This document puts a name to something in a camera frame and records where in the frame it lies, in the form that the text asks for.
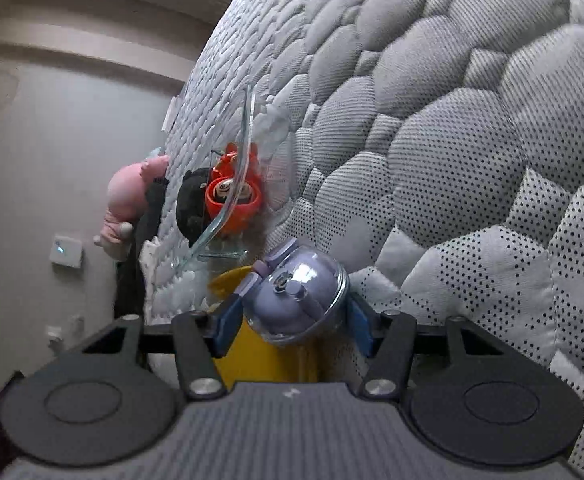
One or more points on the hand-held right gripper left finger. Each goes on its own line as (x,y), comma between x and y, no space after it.
(224,327)

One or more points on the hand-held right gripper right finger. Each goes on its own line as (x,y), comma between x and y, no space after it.
(362,325)

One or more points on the yellow plastic lid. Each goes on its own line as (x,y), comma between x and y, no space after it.
(267,360)

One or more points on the black plush toy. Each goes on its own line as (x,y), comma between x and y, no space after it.
(191,205)

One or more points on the red toy figure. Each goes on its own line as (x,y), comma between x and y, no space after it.
(231,195)

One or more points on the clear glass divided container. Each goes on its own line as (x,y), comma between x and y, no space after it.
(244,160)

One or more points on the white floral cloth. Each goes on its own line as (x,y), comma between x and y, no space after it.
(150,260)

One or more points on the black cloth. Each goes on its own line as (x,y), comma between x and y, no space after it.
(139,260)

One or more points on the white plush toy pink outfit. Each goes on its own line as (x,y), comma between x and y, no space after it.
(114,237)

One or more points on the pink pig plush toy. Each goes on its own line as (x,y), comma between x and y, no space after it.
(126,190)

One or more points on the grey quilted mattress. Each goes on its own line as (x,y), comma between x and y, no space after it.
(472,160)

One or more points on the white wall socket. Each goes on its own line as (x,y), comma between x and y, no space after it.
(64,331)

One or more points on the white wall switch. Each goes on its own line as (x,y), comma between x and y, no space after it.
(66,251)

